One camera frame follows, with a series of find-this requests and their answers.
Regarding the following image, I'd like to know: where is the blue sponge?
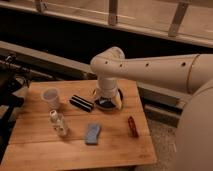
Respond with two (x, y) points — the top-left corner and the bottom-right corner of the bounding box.
(85, 123), (101, 145)

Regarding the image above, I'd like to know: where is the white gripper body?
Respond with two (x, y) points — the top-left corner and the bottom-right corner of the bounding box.
(96, 77), (118, 98)

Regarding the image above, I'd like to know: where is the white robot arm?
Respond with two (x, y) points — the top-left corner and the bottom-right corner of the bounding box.
(90, 47), (213, 171)

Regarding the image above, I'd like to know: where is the black equipment at left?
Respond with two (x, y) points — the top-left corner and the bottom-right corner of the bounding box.
(0, 54), (30, 163)

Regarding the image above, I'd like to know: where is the clear plastic bottle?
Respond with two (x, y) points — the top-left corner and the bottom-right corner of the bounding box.
(50, 110), (69, 137)

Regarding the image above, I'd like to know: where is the translucent plastic cup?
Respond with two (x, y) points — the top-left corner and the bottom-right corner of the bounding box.
(41, 87), (60, 110)

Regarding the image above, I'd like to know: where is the metal frame rail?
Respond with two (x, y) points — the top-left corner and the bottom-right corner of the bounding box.
(0, 0), (213, 48)

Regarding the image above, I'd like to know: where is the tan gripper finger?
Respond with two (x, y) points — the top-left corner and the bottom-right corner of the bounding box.
(114, 91), (122, 110)
(93, 88), (101, 103)

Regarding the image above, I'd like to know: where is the red pocket tool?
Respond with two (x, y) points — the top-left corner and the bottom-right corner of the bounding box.
(128, 116), (139, 138)

